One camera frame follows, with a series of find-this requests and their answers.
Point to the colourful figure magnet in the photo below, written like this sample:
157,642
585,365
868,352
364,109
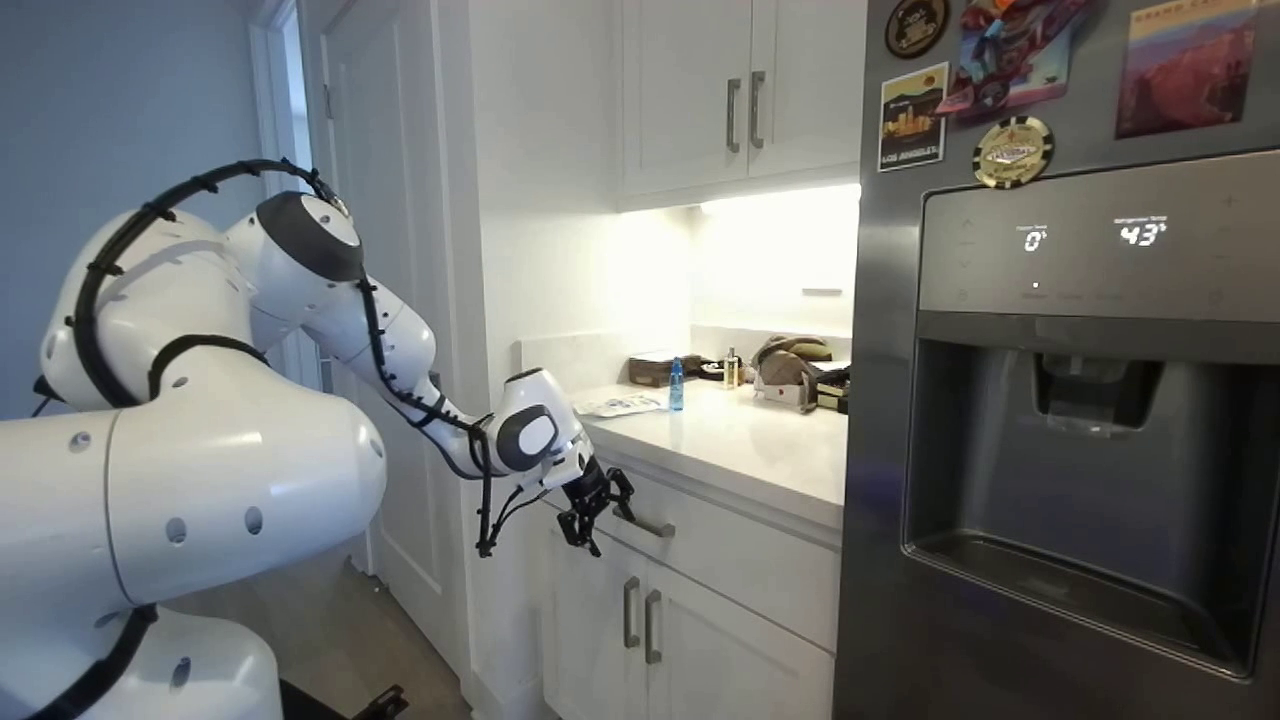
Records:
1017,54

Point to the white upper cabinet door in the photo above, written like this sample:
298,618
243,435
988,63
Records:
682,93
807,83

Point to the white wall outlet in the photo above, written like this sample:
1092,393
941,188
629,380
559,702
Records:
823,291

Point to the black floor object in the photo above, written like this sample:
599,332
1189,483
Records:
382,702

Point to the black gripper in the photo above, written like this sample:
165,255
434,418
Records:
585,502

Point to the blue plastic bottle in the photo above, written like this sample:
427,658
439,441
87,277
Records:
677,386

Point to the round poker chip magnet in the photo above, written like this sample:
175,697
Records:
1012,148

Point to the small amber bottle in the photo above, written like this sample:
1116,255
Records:
732,371

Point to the white interior door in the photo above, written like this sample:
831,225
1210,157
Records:
403,135

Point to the stainless steel refrigerator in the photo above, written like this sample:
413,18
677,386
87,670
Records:
1065,464

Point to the round black gold magnet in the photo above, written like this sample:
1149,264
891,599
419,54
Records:
917,24

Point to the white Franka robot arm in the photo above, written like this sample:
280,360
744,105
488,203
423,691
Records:
203,492

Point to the yellow black rectangular magnet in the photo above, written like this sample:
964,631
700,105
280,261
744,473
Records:
915,116

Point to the white printed paper sheet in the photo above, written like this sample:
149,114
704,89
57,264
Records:
622,402

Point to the red landscape photo magnet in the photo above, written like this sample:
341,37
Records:
1186,75

